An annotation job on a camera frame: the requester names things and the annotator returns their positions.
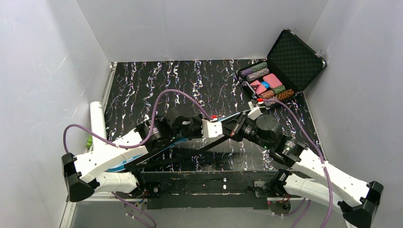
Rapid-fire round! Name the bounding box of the blue racket cover bag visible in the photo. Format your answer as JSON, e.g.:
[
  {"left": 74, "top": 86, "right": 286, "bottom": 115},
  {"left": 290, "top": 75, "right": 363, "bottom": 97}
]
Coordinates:
[{"left": 108, "top": 110, "right": 250, "bottom": 172}]

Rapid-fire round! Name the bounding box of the silver shuttlecock tube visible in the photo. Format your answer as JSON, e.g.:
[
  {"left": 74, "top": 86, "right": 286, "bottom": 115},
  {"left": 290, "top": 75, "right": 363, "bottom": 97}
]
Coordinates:
[{"left": 89, "top": 101, "right": 106, "bottom": 140}]

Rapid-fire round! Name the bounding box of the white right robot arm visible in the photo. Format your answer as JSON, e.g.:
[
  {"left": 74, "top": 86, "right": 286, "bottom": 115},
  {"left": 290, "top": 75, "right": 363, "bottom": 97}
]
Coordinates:
[{"left": 221, "top": 113, "right": 384, "bottom": 228}]

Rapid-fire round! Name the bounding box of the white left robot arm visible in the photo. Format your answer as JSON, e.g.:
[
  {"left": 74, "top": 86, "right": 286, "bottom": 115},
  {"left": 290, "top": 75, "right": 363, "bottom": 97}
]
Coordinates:
[{"left": 61, "top": 112, "right": 216, "bottom": 202}]

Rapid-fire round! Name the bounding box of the pink playing card deck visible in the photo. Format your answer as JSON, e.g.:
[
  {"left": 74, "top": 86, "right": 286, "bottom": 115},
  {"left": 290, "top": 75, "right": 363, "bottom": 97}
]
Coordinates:
[{"left": 263, "top": 73, "right": 283, "bottom": 88}]

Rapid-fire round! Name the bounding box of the black poker chip case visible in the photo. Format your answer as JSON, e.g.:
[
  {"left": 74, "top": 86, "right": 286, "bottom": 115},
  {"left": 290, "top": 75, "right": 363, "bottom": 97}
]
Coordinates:
[{"left": 236, "top": 28, "right": 327, "bottom": 110}]

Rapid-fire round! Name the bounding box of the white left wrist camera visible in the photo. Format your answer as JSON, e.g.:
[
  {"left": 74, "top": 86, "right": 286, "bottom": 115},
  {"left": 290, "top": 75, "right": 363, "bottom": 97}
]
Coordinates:
[{"left": 201, "top": 119, "right": 223, "bottom": 138}]

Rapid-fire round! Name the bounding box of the green clip on rail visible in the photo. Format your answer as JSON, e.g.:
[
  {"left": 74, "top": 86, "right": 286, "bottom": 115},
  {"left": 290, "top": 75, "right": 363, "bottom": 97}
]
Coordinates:
[{"left": 86, "top": 135, "right": 92, "bottom": 149}]

